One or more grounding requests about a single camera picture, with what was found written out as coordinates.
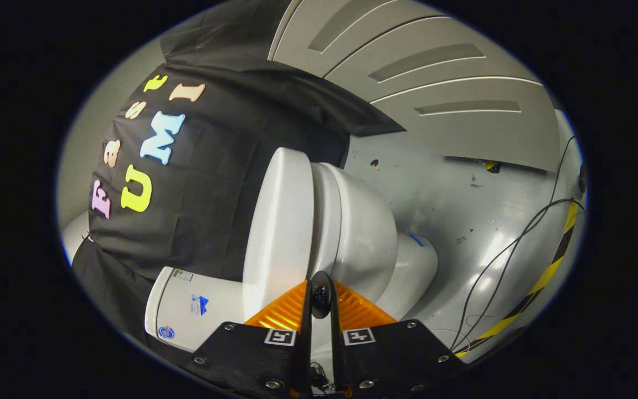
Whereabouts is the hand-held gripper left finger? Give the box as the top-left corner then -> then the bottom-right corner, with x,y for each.
183,280 -> 313,399

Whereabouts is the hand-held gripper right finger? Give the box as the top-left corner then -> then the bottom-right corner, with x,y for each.
330,280 -> 466,397

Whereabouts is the white toilet lid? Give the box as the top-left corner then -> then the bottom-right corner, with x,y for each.
241,147 -> 332,322

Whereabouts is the white toilet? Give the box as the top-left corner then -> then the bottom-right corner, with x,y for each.
143,161 -> 439,355

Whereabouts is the white toilet seat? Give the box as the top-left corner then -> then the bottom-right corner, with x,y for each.
309,162 -> 343,280

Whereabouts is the black backdrop cloth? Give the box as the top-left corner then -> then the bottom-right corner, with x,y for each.
70,0 -> 405,355

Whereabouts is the yellow black floor tape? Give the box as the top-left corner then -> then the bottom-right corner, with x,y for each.
455,199 -> 581,358

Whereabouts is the white drawer cabinet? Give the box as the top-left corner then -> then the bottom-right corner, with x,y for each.
268,0 -> 560,172

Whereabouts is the black floor cable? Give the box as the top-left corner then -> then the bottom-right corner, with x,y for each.
451,136 -> 580,352

